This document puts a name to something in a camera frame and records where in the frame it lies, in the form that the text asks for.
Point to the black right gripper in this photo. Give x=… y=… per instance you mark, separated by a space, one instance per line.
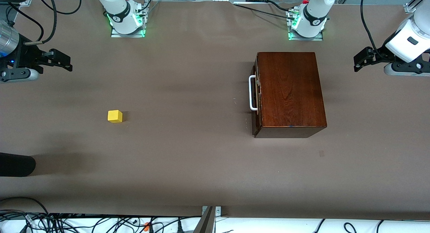
x=27 y=54

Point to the grey metal bracket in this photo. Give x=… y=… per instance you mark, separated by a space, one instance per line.
x=206 y=223

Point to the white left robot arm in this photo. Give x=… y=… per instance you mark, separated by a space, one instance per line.
x=315 y=11

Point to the dark brown wooden cabinet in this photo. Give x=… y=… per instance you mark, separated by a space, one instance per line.
x=289 y=91

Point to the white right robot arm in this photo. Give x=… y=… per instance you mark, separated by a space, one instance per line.
x=121 y=11

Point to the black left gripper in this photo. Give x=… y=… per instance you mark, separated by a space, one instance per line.
x=380 y=53

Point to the yellow cube block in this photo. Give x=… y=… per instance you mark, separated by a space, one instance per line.
x=115 y=116

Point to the black rounded object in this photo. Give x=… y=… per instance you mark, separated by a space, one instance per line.
x=16 y=164

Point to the orange plug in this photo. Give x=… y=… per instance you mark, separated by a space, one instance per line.
x=146 y=226

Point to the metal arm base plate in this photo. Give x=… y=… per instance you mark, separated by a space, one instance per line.
x=305 y=39
x=127 y=35

